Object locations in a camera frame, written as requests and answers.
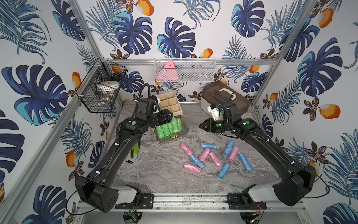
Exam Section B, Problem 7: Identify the beige drawer organizer cabinet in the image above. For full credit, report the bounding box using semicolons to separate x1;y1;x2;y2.
156;92;183;118

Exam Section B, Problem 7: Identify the blue bag roll five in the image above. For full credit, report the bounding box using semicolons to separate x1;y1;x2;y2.
239;153;254;173

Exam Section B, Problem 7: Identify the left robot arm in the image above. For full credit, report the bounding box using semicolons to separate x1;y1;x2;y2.
75;96;173;213

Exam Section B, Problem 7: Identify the blue bag roll three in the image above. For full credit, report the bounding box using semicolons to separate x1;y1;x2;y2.
200;143;217;150

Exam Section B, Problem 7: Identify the blue bag roll two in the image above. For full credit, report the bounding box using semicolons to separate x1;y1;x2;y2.
217;163;231;180

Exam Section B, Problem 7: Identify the pink bag roll three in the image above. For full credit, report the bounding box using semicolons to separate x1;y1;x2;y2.
209;152;222;167

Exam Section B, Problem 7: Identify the green bag roll one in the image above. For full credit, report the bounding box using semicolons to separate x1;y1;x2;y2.
165;122;173;135

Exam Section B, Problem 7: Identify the green black work glove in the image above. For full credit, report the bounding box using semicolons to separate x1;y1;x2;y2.
126;143;140;164

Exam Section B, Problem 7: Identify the blue bag roll four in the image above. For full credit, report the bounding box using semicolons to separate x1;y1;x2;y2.
224;140;235;156

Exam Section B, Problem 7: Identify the green bag roll two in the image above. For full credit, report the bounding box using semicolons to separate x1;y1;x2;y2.
161;124;171;138

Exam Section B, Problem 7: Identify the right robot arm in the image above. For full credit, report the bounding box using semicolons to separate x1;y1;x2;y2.
200;104;316;206

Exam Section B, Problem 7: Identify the pink bag roll two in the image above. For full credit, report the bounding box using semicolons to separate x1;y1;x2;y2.
198;148;211;162

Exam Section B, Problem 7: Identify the brown lid storage box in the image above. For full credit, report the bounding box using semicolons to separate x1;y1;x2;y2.
200;81;250;118

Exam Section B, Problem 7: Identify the green bag roll four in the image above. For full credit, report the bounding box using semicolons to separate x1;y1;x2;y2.
176;118;183;132

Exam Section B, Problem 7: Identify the pink triangle item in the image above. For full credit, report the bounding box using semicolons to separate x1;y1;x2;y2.
157;59;178;81

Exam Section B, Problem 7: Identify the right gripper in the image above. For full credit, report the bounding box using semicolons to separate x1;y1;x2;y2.
199;119;232;133

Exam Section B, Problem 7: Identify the black wire wall basket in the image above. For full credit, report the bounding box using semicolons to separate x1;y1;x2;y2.
76;58;128;113

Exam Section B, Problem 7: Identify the white mesh wall basket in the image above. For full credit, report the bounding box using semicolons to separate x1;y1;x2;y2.
154;58;216;83

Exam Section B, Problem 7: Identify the pink bag roll one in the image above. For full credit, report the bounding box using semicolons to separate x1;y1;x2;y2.
180;142;194;157

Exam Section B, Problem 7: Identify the green bag roll three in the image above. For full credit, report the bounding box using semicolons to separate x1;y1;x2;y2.
156;126;165;139

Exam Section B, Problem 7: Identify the blue bag roll one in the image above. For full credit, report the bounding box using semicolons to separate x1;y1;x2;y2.
189;155;205;169

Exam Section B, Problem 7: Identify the pink bag roll five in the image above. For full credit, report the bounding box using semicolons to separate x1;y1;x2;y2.
227;146;240;162

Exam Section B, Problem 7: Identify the pink bag roll four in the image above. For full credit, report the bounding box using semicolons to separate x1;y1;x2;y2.
184;162;201;175

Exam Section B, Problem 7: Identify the green bag roll five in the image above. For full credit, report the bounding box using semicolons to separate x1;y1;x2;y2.
171;117;179;133

